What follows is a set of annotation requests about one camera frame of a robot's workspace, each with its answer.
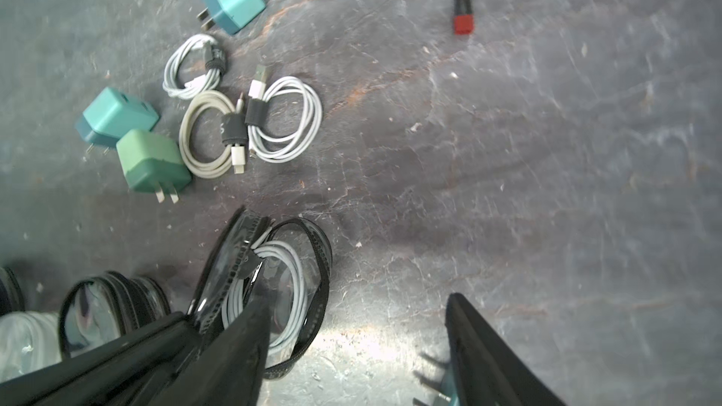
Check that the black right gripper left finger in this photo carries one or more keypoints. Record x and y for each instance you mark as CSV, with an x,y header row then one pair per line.
x,y
163,363

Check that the green wall charger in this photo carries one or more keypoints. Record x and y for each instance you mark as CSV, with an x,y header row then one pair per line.
x,y
153,164

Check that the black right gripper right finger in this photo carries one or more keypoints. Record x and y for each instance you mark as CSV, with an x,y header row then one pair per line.
x,y
485,369

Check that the red black charger lead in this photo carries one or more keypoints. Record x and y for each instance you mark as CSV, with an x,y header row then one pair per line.
x,y
463,20

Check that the white coiled cable small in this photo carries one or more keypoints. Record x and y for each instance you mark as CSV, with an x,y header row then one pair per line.
x,y
198,65

